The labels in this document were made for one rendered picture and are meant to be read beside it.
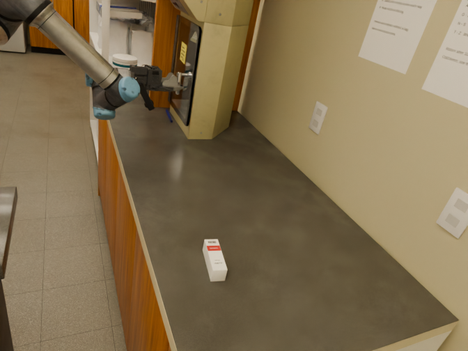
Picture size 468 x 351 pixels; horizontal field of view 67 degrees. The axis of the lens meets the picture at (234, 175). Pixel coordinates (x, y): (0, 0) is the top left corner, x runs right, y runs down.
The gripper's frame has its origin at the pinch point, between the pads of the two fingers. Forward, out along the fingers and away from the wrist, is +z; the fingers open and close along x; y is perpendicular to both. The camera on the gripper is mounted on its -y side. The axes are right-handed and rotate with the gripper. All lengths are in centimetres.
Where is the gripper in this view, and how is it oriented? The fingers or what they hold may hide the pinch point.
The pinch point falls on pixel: (180, 88)
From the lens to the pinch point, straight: 148.7
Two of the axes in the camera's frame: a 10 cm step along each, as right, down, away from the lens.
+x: -4.0, -4.8, 7.8
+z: 9.0, -0.4, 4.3
